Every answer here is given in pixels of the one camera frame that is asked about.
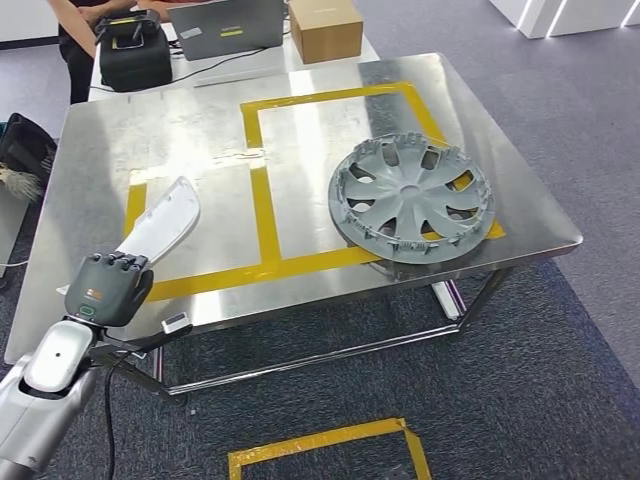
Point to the white wrist housing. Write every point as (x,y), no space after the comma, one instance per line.
(57,354)

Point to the white power strip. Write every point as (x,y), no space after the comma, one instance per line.
(447,301)

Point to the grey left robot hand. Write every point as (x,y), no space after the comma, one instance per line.
(105,295)

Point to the stainless steel workbench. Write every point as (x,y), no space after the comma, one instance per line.
(310,166)

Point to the grey cabinet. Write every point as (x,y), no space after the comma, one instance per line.
(10,232)

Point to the white desk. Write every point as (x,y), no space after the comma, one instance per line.
(324,69)

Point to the white lit display block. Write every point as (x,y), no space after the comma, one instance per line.
(575,13)

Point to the grey plastic hubcap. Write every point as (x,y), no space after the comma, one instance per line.
(410,195)

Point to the brown cardboard box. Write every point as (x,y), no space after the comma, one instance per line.
(324,33)

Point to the black bag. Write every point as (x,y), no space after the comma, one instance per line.
(25,146)

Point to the white curved plastic part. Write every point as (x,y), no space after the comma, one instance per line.
(164,222)

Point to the black equipment case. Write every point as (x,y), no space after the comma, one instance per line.
(135,63)

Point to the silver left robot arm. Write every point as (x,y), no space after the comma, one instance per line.
(35,424)

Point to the grey laptop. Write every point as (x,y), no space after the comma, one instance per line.
(225,26)

